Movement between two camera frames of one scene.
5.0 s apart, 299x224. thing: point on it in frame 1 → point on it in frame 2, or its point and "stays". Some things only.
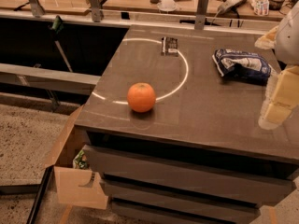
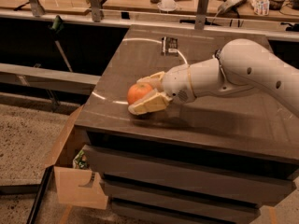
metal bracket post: [202, 9] stays
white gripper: [289, 41] → [175, 82]
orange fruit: [141, 97] stays
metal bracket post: [36, 7] stays
